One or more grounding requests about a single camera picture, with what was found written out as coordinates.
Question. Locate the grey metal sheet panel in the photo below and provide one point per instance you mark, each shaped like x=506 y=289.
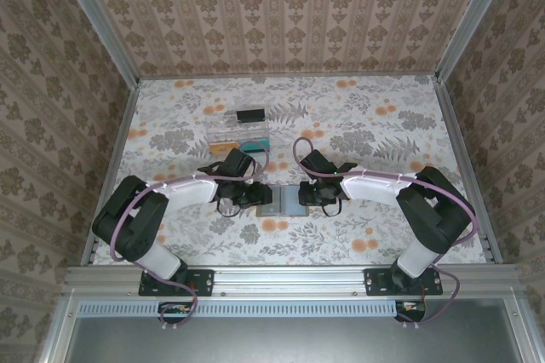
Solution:
x=289 y=341

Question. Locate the orange printed card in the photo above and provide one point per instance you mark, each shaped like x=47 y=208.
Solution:
x=219 y=150

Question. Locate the teal plastic card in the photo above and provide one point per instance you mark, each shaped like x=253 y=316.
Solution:
x=255 y=148

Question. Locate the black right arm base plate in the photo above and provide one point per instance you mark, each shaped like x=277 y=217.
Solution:
x=376 y=282

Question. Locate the taupe leather card holder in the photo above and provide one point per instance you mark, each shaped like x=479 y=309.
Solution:
x=291 y=199

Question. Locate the floral patterned table cover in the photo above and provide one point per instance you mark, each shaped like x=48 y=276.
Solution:
x=340 y=235

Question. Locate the aluminium table side rail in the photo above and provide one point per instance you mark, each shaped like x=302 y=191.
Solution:
x=460 y=145
x=111 y=167

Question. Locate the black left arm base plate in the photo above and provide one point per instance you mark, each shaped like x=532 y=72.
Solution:
x=200 y=282

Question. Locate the thin aluminium table edge rail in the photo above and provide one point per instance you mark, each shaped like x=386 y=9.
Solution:
x=289 y=77

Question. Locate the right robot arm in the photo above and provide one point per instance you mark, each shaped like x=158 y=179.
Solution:
x=370 y=188

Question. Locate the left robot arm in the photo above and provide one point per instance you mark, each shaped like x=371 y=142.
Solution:
x=191 y=192

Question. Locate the aluminium extrusion rail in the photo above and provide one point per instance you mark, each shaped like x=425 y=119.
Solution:
x=289 y=280

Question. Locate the dark grey card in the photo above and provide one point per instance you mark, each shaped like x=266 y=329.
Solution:
x=277 y=205

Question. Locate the aluminium frame post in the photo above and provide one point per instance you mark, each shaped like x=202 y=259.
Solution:
x=472 y=18
x=99 y=18

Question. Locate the clear acrylic card stand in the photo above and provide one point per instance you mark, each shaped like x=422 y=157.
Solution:
x=221 y=133

